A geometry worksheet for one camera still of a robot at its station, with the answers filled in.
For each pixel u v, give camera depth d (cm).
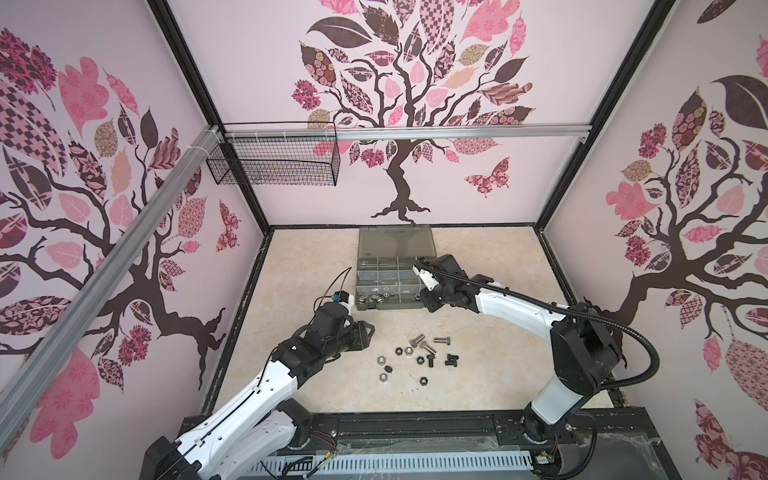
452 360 85
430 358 85
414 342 88
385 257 111
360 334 68
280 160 122
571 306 103
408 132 95
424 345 88
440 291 76
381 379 83
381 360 85
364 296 98
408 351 88
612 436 73
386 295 98
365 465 70
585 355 45
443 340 90
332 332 59
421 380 81
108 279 53
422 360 85
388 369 83
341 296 70
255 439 55
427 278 78
